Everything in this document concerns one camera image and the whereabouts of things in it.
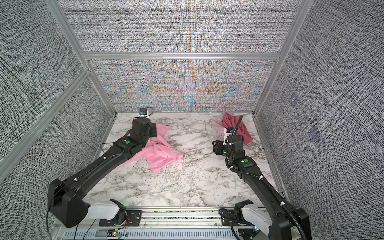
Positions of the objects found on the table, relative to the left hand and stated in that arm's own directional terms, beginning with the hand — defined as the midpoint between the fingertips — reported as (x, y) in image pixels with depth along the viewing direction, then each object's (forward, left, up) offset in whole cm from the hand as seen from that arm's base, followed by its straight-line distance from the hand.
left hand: (152, 123), depth 81 cm
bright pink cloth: (-11, -3, -11) cm, 16 cm away
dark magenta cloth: (+14, -49, -16) cm, 53 cm away
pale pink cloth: (+21, -42, -23) cm, 52 cm away
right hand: (-8, -35, -7) cm, 36 cm away
